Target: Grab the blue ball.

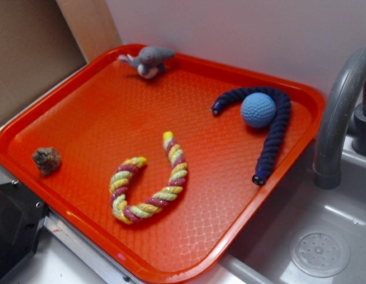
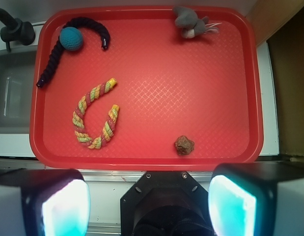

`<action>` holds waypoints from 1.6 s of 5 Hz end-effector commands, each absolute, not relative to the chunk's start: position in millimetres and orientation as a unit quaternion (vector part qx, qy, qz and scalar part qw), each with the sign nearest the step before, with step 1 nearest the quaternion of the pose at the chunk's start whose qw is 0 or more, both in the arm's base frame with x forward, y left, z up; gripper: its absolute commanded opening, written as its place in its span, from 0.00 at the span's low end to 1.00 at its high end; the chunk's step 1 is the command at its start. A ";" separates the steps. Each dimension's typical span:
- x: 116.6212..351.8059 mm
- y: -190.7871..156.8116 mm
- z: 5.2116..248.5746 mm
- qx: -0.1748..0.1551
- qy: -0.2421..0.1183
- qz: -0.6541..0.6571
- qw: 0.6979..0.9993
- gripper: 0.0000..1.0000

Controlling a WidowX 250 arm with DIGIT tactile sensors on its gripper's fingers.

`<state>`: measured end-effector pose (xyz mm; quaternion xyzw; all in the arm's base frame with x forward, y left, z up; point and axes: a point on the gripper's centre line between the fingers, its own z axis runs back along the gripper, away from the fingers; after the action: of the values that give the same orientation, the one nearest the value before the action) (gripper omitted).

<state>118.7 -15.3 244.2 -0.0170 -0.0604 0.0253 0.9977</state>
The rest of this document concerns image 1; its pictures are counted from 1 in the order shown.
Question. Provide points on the blue dimpled ball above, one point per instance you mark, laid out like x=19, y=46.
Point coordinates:
x=258, y=110

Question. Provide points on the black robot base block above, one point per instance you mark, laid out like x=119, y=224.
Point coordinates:
x=22, y=214

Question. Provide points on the orange plastic tray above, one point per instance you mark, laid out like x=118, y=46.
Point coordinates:
x=106, y=113

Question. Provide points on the grey plush animal toy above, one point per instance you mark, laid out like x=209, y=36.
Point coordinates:
x=149, y=62

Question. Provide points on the brown rock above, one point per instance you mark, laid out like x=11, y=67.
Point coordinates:
x=47, y=160

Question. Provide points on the grey toy faucet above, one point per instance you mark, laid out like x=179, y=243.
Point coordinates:
x=344, y=96

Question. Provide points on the grey toy sink basin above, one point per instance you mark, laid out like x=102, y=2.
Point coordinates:
x=260, y=254

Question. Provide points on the cardboard box panel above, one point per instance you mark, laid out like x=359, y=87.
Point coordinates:
x=42, y=42

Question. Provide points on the grey sink drain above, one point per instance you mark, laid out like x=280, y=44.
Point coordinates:
x=319, y=252

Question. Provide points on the grey faucet handle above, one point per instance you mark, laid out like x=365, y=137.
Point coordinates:
x=359, y=142

